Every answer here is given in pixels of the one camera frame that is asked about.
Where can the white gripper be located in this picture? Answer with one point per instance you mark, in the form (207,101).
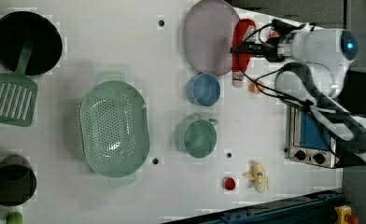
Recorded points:
(273,48)

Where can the red ketchup bottle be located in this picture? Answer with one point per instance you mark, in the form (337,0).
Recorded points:
(242,62)

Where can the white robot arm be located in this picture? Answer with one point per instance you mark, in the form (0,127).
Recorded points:
(315,62)

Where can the grey round plate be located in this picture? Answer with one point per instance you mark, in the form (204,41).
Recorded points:
(207,36)

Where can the toy strawberry top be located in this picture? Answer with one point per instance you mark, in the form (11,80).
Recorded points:
(273,34)

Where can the toy orange half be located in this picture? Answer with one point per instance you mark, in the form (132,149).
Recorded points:
(257,89)

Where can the blue plastic cup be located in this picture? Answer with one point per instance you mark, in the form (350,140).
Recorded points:
(203,90)

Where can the green plastic mug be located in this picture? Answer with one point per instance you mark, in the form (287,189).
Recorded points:
(196,137)

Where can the silver toaster oven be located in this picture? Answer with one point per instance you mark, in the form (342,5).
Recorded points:
(327,136)

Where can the toy peeled banana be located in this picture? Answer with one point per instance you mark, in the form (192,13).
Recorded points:
(257,175)

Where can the small red toy strawberry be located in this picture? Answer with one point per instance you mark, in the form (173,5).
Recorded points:
(229,183)

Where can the green perforated colander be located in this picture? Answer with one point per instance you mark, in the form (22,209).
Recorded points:
(114,128)

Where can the yellow red emergency button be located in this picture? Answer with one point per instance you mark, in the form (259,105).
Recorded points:
(345,216)

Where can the black round pot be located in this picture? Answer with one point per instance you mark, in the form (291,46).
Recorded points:
(48,44)

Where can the green slotted spatula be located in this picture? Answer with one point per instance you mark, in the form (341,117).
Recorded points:
(18,92)

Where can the black cylindrical cup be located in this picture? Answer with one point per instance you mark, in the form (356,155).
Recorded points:
(17,181)

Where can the green toy vegetable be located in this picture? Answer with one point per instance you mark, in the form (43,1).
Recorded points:
(14,218)

